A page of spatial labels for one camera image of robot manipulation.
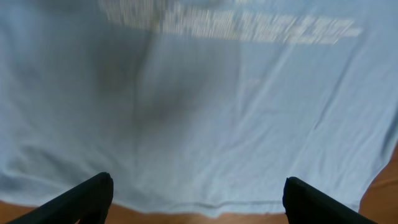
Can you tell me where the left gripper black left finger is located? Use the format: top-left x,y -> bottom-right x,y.
7,172 -> 114,224

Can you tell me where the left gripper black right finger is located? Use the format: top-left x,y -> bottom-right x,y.
282,177 -> 376,224

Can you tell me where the light blue printed t-shirt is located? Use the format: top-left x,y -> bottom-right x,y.
1,0 -> 397,216

